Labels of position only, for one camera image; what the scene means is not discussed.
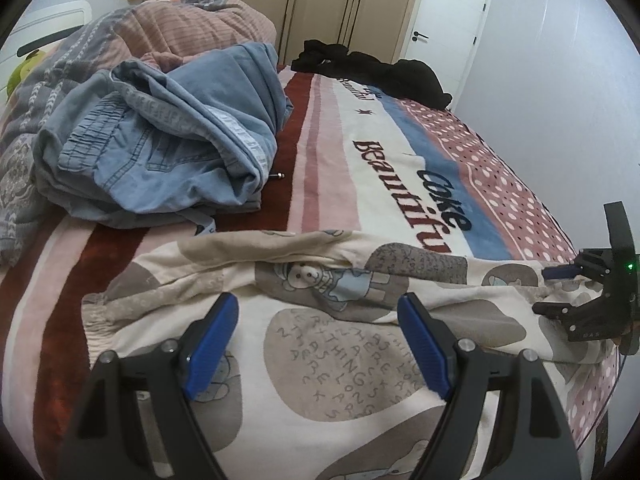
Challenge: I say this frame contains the striped printed blanket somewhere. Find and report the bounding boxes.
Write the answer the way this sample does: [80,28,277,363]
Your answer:
[0,65,621,480]

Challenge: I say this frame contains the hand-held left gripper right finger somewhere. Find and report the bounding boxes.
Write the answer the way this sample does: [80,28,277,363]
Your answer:
[397,291,583,480]

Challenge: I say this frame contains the black clothes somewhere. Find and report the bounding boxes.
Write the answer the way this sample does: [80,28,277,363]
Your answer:
[291,39,453,110]

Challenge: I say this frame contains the pink grey striped quilt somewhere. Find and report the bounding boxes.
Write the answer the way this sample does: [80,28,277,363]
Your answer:
[0,0,278,267]

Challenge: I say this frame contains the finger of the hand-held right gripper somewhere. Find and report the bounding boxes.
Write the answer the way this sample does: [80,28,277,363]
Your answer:
[542,247,632,286]
[532,282,633,343]

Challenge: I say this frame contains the blue denim pants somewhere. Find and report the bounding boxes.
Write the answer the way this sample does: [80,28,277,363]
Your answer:
[32,42,295,228]

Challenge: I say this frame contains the white headboard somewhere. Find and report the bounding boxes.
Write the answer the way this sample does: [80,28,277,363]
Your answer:
[0,0,93,106]

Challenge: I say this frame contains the green plush toy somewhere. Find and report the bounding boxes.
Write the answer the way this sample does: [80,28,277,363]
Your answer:
[6,50,46,98]

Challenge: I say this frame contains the bear print pants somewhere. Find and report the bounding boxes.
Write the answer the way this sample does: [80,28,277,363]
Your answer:
[81,229,623,480]

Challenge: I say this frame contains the beige wardrobe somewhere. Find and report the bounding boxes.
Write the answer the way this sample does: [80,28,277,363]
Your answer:
[150,0,433,66]

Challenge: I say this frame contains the white door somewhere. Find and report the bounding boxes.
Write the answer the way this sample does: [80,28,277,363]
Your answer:
[397,0,493,106]

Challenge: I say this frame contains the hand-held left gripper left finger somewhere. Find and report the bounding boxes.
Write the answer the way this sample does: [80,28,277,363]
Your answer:
[59,291,240,480]

